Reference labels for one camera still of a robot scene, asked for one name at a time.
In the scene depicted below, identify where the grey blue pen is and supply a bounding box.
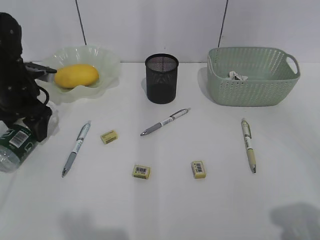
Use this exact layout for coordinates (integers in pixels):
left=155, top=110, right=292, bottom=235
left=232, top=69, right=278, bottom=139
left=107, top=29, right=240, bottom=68
left=61, top=120, right=91, bottom=178

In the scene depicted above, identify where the yellow eraser barcode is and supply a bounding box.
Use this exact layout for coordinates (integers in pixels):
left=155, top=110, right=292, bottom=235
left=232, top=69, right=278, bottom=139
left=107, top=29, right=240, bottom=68
left=191, top=160, right=207, bottom=179
left=132, top=164, right=151, bottom=180

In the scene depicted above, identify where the black wall cable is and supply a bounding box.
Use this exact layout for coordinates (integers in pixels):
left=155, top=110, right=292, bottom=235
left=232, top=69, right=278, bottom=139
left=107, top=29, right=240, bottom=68
left=216, top=0, right=230, bottom=49
left=74, top=0, right=88, bottom=46

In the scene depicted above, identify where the black wall cable right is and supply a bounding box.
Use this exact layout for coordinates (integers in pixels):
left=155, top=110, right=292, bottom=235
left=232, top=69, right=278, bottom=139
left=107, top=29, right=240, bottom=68
left=216, top=0, right=230, bottom=49

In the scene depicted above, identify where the waste paper ball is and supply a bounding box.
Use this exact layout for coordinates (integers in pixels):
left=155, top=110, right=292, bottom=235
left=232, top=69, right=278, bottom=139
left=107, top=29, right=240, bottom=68
left=228, top=71, right=248, bottom=81

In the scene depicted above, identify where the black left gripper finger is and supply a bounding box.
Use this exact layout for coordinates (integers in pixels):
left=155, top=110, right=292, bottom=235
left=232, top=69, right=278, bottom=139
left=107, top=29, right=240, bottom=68
left=23, top=115, right=50, bottom=142

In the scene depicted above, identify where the black mesh pen holder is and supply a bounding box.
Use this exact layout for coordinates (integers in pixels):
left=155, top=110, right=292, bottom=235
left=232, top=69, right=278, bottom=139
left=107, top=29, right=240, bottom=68
left=145, top=53, right=179, bottom=104

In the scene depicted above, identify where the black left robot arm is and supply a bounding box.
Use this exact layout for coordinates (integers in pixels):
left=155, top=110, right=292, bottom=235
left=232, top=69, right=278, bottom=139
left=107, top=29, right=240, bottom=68
left=0, top=12, right=54, bottom=142

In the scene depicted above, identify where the black wall cable left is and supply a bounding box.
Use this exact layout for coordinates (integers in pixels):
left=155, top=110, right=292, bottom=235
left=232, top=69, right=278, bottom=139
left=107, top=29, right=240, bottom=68
left=74, top=0, right=88, bottom=46

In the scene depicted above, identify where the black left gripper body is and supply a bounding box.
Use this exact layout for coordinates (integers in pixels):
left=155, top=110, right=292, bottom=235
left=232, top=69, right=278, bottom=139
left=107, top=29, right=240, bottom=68
left=0, top=62, right=52, bottom=123

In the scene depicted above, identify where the yellow mango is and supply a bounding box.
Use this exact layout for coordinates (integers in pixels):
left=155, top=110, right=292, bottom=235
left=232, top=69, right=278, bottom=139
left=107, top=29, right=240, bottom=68
left=54, top=64, right=99, bottom=89

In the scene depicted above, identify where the translucent green wavy plate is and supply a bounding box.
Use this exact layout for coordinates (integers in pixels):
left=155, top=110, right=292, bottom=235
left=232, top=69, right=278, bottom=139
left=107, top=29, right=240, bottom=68
left=35, top=45, right=121, bottom=105

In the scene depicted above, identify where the yellow eraser barcode right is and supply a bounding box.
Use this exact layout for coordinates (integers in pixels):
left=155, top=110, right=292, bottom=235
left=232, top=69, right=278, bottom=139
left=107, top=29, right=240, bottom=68
left=191, top=160, right=207, bottom=179

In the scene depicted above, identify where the green plastic woven basket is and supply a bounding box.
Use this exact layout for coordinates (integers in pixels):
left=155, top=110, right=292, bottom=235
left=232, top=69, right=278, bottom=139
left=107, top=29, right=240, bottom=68
left=207, top=47, right=301, bottom=107

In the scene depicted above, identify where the beige white pen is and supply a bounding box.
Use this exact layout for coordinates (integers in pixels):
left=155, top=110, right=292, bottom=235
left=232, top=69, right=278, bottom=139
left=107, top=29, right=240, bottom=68
left=241, top=118, right=257, bottom=174

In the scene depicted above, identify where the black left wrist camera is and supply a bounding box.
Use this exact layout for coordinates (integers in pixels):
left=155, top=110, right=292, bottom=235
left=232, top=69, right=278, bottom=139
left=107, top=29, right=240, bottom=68
left=24, top=62, right=57, bottom=82

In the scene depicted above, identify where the yellow eraser upper left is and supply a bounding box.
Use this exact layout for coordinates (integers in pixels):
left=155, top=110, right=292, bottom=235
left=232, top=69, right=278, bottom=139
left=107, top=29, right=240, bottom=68
left=100, top=130, right=118, bottom=145

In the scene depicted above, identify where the grey white pen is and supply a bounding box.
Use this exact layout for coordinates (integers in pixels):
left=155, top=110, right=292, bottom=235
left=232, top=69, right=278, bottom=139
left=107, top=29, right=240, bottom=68
left=140, top=107, right=191, bottom=137

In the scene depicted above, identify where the clear water bottle green label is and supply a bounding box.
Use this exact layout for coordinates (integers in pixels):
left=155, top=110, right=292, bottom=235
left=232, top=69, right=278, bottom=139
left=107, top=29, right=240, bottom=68
left=0, top=108, right=39, bottom=173

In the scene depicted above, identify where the yellow eraser barcode middle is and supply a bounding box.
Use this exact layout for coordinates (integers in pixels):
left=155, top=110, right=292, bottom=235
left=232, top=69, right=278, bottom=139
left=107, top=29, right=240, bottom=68
left=132, top=164, right=151, bottom=180

